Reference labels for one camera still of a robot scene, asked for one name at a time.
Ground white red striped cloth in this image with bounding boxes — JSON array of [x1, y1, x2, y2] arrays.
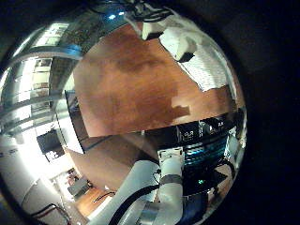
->
[[179, 29, 235, 93]]

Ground black control box teal lights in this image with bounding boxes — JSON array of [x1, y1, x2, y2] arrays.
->
[[146, 113, 242, 196]]

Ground grey office cart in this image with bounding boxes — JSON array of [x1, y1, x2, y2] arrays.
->
[[66, 168, 92, 199]]

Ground metal beam with blue tape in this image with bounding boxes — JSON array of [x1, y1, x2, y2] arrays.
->
[[31, 43, 84, 61]]

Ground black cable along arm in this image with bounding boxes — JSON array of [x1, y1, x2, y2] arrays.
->
[[107, 184, 161, 225]]

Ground black floor cable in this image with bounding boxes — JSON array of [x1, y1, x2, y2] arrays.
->
[[93, 190, 117, 204]]

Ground black looped hand cable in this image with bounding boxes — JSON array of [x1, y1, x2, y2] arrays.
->
[[129, 2, 173, 23]]

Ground black wall monitor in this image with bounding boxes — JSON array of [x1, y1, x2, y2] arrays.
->
[[37, 128, 66, 162]]

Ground glass window wall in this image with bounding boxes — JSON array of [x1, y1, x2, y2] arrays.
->
[[0, 22, 68, 137]]

